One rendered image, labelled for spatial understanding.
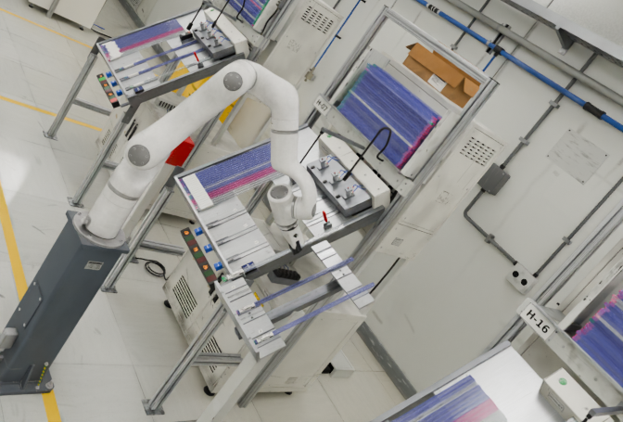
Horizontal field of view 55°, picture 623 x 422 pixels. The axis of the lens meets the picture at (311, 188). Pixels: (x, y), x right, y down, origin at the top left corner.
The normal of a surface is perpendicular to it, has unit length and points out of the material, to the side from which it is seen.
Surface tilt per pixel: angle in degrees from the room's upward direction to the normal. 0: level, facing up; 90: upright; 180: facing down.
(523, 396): 44
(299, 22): 90
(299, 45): 90
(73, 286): 90
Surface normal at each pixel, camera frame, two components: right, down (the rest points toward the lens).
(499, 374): -0.07, -0.72
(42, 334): 0.52, 0.60
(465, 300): -0.67, -0.24
